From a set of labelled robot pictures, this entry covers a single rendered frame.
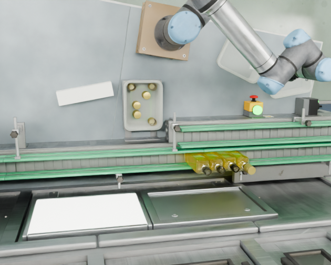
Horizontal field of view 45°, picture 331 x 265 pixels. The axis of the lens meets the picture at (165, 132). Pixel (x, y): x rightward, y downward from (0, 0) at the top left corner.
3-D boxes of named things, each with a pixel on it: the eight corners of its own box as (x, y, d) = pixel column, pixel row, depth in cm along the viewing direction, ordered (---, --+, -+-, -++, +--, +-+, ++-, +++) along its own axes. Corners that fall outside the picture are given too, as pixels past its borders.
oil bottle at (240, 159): (220, 159, 186) (238, 172, 166) (221, 147, 185) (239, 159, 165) (232, 158, 188) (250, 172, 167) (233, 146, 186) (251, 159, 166)
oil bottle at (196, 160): (184, 161, 183) (197, 175, 162) (184, 149, 182) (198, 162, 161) (196, 161, 184) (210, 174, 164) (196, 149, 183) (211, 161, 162)
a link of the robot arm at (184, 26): (156, 30, 162) (164, 26, 149) (179, 7, 163) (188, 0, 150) (177, 52, 165) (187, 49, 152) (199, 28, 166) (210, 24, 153)
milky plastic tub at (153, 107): (122, 127, 187) (124, 131, 178) (121, 79, 182) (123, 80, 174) (158, 126, 190) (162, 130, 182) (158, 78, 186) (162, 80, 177)
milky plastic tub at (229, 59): (248, 83, 197) (256, 85, 189) (209, 64, 191) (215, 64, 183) (264, 51, 195) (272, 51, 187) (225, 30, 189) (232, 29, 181)
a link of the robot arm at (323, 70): (331, 50, 125) (346, 70, 127) (311, 50, 136) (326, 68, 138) (313, 69, 125) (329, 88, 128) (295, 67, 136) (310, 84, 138)
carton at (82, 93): (56, 90, 178) (55, 92, 172) (110, 80, 182) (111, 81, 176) (59, 104, 179) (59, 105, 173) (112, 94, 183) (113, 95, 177)
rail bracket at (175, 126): (167, 147, 179) (173, 154, 167) (167, 110, 176) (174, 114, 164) (174, 146, 180) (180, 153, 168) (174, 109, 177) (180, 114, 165)
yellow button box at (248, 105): (242, 114, 198) (249, 116, 191) (243, 99, 197) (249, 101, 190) (256, 114, 200) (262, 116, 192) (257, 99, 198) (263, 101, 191)
